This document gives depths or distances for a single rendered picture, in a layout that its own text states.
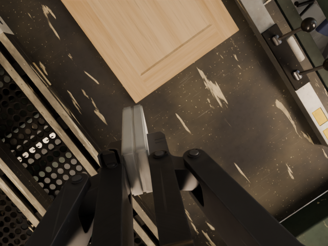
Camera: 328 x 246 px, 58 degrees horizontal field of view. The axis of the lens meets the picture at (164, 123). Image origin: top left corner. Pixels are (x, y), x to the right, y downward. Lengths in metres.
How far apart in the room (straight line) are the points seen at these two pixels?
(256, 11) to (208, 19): 0.14
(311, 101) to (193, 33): 0.41
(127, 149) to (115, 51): 0.73
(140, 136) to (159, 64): 0.72
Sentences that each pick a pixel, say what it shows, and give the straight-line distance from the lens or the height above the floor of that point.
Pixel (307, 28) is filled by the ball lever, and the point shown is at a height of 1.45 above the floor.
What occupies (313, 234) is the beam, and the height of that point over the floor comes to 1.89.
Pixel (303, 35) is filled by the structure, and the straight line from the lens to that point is 1.09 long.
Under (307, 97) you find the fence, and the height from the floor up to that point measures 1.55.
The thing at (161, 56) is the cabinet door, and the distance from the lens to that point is 0.89.
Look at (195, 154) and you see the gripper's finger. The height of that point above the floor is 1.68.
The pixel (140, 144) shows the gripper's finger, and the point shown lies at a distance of 0.17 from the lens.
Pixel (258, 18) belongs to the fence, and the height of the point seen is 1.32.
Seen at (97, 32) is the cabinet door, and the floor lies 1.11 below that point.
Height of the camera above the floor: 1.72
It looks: 22 degrees down
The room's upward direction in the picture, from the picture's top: 146 degrees clockwise
